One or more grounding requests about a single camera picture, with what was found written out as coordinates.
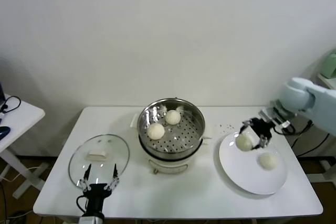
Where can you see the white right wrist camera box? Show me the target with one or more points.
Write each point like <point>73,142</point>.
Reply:
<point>274,117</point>

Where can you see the white side table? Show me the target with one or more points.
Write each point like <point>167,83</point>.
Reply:
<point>23,113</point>

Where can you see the dark laptop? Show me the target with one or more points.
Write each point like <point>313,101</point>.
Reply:
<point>1,93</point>

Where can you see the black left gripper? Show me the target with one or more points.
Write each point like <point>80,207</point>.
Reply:
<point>95,195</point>

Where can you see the round glass pot lid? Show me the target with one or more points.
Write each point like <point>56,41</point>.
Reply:
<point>105,142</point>

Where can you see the blue computer mouse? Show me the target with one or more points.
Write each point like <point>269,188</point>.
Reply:
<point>4,132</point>

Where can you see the stainless steel steamer pot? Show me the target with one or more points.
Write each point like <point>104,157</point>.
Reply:
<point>183,134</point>

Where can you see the pale green box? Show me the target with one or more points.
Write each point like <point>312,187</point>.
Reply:
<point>329,64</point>

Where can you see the white electric cooker base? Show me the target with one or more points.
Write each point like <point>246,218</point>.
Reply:
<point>170,165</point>

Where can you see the white steamed baozi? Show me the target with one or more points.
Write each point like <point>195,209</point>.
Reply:
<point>172,117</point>
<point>267,161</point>
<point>244,142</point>
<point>155,131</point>

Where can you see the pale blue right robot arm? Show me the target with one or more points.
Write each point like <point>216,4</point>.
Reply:
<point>309,98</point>

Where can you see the white shelf rack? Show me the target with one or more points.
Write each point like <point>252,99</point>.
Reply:
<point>326,79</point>

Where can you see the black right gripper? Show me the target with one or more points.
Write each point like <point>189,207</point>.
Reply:
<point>262,127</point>

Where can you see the white round plate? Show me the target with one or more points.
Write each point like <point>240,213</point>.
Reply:
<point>241,176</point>

